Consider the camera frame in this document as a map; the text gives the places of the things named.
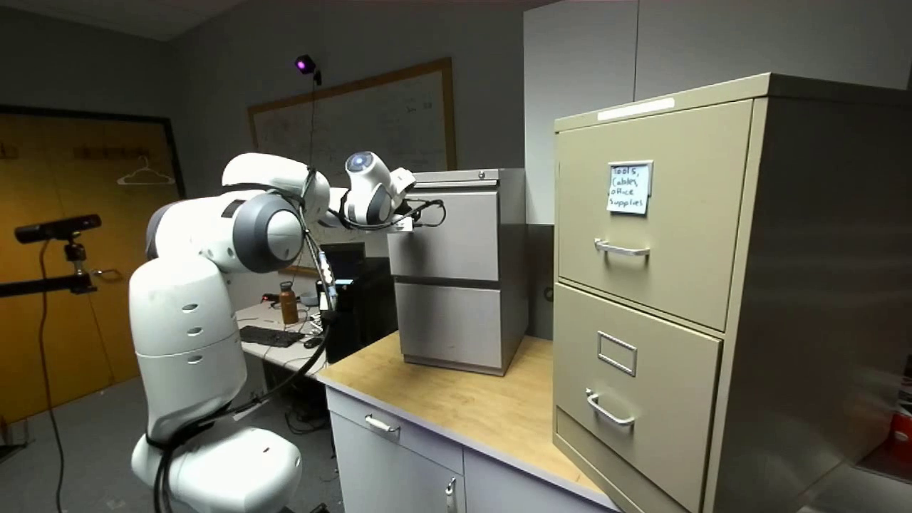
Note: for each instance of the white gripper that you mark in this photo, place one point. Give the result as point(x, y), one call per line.
point(402, 190)

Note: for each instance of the white cabinet drawer with recessed pull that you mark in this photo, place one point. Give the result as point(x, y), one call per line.
point(450, 237)

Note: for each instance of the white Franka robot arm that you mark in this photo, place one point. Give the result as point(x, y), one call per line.
point(185, 332)

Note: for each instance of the white file cabinet body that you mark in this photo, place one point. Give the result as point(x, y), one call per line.
point(513, 265)

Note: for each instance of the white cabinet plain drawer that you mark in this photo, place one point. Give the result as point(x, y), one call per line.
point(450, 325)

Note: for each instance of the grey under-desk cabinet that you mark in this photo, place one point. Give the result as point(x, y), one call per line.
point(399, 466)

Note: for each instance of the beige drawer with paper note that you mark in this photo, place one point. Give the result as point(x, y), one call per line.
point(684, 228)

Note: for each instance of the beige file cabinet body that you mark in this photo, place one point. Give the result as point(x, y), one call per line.
point(815, 302)

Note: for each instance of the black computer tower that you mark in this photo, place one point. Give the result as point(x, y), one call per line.
point(366, 302)

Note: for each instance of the wood-framed whiteboard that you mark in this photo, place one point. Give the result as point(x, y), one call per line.
point(379, 116)

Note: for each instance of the brown bottle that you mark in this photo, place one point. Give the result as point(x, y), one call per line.
point(288, 302)

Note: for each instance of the black keyboard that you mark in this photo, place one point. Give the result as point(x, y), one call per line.
point(272, 335)

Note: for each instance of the handwritten white paper note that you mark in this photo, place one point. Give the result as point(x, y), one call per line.
point(631, 187)

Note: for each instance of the red object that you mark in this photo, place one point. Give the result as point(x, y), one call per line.
point(902, 432)

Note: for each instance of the camera with purple light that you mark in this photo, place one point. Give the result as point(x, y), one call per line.
point(305, 66)

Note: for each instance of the beige drawer with empty label frame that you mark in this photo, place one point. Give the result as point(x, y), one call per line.
point(655, 408)

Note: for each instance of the black stereo camera bar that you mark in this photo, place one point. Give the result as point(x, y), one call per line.
point(58, 228)

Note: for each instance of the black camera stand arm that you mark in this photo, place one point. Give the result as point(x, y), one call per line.
point(43, 282)

